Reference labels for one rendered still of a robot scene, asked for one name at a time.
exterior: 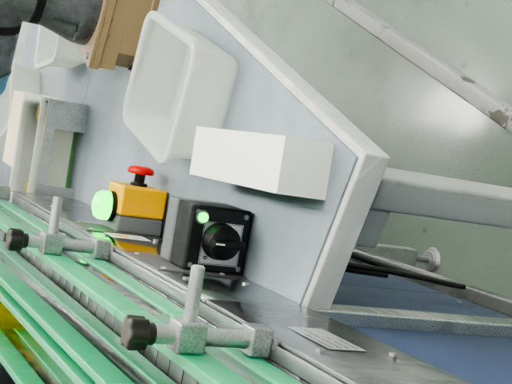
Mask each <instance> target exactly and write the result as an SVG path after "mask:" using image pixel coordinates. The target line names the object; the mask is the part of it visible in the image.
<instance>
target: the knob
mask: <svg viewBox="0 0 512 384"><path fill-rule="evenodd" d="M202 248H203V251H204V252H205V254H206V255H207V256H208V257H210V258H212V259H214V260H221V261H227V260H229V259H231V258H233V257H235V256H236V255H237V253H238V251H244V250H245V243H244V242H241V239H240V236H239V234H238V232H237V231H236V230H235V229H233V228H232V227H231V226H230V225H228V224H226V223H223V222H217V223H214V224H212V225H211V226H209V227H208V228H207V229H206V231H205V232H204V234H203V237H202Z"/></svg>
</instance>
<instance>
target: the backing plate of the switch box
mask: <svg viewBox="0 0 512 384"><path fill-rule="evenodd" d="M127 254H130V255H131V256H133V257H135V258H137V259H138V260H140V261H142V262H144V263H145V264H148V265H149V266H151V267H153V268H155V269H156V270H161V271H170V272H178V273H186V274H190V270H185V269H182V268H180V267H178V266H176V265H174V264H172V263H171V262H170V261H166V260H165V259H163V258H161V255H153V254H140V253H139V252H135V253H132V252H127ZM204 275H210V276H219V277H235V278H243V279H247V277H244V276H242V275H240V274H225V273H223V272H221V273H217V272H208V271H205V274H204Z"/></svg>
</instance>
